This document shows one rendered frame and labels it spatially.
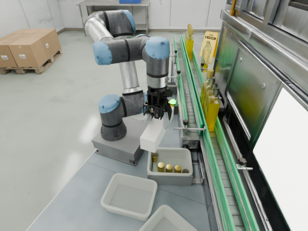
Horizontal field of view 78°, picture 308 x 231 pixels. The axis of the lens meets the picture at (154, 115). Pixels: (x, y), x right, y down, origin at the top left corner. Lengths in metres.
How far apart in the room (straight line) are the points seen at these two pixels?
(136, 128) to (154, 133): 0.43
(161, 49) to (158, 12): 6.22
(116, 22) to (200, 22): 6.02
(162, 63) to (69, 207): 0.77
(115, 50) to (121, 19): 0.39
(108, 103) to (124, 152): 0.27
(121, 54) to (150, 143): 0.33
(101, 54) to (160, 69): 0.19
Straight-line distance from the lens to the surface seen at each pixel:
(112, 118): 1.00
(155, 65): 0.61
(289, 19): 0.89
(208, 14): 6.97
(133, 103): 1.00
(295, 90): 0.73
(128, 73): 1.01
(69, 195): 1.07
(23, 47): 4.30
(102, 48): 0.65
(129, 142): 1.07
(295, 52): 0.78
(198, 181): 1.04
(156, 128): 0.76
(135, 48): 0.67
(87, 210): 1.00
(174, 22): 6.86
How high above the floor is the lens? 1.61
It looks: 38 degrees down
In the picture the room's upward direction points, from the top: straight up
